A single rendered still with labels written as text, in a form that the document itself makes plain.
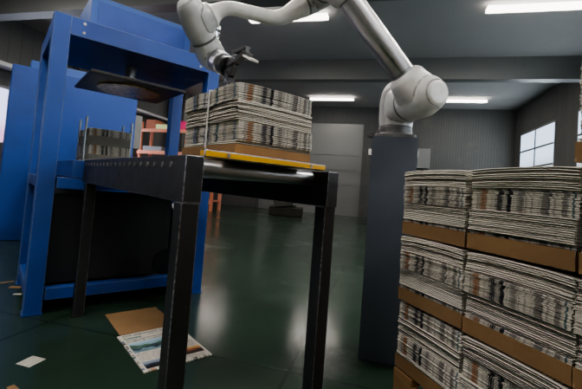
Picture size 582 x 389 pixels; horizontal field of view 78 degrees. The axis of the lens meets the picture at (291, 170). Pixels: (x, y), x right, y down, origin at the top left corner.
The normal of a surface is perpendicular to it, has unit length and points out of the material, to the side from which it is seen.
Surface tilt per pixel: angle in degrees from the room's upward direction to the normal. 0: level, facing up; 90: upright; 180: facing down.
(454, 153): 90
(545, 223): 90
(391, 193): 90
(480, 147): 90
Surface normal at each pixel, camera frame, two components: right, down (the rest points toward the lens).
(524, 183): -0.94, -0.09
